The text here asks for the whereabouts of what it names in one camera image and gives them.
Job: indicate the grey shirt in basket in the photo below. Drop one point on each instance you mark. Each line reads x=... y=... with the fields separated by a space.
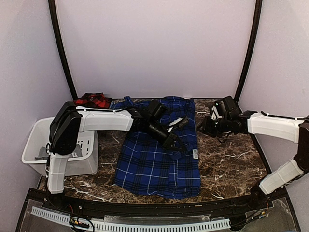
x=43 y=155

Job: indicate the black corner frame post right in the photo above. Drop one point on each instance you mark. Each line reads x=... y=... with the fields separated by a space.
x=250 y=49

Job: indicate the black front rail base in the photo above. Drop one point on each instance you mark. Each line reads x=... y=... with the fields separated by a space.
x=229 y=208

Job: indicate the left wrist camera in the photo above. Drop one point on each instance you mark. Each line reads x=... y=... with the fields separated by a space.
x=178 y=123

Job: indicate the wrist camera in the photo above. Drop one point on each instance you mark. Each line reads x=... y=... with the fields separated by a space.
x=214 y=113
x=178 y=123

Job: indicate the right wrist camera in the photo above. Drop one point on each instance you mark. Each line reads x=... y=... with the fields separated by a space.
x=214 y=113

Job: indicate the black corner frame post left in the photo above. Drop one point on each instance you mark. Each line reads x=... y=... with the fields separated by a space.
x=60 y=48

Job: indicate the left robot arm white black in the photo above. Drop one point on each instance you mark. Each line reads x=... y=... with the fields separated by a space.
x=73 y=120

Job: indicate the blue plaid long sleeve shirt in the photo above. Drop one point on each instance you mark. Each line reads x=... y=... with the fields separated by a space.
x=145 y=167

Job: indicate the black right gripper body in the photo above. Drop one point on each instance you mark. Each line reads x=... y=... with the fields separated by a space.
x=216 y=129

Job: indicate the red black plaid folded shirt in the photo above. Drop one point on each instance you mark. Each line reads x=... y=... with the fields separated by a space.
x=94 y=100

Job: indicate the white slotted cable duct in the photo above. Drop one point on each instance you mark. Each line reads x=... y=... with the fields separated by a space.
x=134 y=224

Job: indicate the black corner frame post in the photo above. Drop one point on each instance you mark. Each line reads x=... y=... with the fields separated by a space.
x=60 y=48
x=250 y=49

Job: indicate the white plastic laundry basket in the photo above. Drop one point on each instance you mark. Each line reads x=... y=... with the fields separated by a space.
x=83 y=161

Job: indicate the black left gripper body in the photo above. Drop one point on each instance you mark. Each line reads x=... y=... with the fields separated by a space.
x=172 y=136

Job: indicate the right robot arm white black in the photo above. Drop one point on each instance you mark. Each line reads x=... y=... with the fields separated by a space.
x=226 y=118

